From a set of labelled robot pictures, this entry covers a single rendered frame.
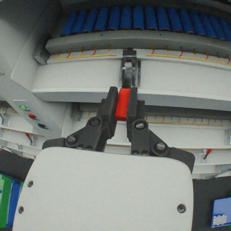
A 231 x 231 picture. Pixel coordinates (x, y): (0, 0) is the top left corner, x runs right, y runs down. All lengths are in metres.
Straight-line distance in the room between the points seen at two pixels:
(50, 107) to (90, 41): 0.16
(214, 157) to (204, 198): 0.55
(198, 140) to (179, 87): 0.22
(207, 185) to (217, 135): 0.76
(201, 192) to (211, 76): 0.96
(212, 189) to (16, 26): 1.23
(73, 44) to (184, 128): 0.30
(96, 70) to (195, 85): 0.14
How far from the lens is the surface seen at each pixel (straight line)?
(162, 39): 0.21
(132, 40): 0.21
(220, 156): 0.64
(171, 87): 0.20
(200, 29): 0.26
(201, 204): 1.12
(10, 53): 0.23
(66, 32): 0.27
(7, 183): 0.85
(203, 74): 0.22
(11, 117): 0.56
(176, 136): 0.37
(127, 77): 0.17
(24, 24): 0.26
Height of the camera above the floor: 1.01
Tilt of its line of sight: 57 degrees down
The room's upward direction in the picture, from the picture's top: 13 degrees counter-clockwise
